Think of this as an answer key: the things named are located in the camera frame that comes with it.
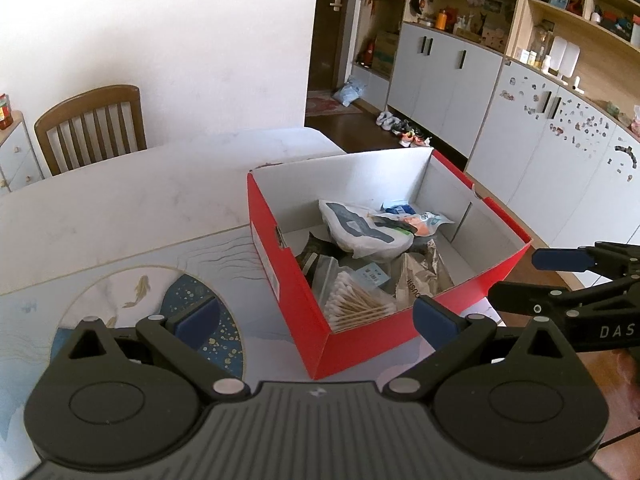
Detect light blue bag on floor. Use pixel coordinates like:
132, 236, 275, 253
332, 77, 369, 108

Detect red cardboard box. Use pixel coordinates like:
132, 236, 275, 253
246, 147, 534, 381

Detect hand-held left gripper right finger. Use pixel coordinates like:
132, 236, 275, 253
377, 295, 576, 403

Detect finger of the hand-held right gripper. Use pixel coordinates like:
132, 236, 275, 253
486, 274, 640, 322
531, 241, 640, 287

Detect cardboard box on shelf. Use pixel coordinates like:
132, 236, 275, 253
372, 30, 402, 79

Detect row of shoes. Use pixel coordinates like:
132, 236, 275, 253
375, 111, 434, 149

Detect white wall cabinet unit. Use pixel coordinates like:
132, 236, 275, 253
350, 0, 640, 253

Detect wooden chair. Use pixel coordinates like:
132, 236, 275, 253
34, 84, 148, 177

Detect white drawer cabinet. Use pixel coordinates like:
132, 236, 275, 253
0, 110, 47, 197

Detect printed sachet with orange patch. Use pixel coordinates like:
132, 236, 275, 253
369, 210, 457, 239

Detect fish print table mat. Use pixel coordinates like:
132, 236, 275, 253
0, 222, 501, 480

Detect dark entrance door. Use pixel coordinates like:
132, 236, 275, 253
304, 0, 362, 97

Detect black packet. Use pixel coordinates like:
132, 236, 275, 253
294, 231, 343, 282

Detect white bag with dark print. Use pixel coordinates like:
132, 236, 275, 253
318, 200, 415, 262

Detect white cutting boards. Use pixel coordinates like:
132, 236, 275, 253
547, 37, 581, 77

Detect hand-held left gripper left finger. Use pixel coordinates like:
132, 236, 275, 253
65, 299, 251, 403

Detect red patterned rug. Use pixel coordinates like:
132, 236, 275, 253
305, 90, 362, 117

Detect light blue small box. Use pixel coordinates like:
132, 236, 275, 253
356, 264, 392, 289

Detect brown foil bag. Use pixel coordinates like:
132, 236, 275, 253
394, 239, 455, 307

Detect bag of cotton swabs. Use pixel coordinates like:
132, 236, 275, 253
309, 254, 402, 334

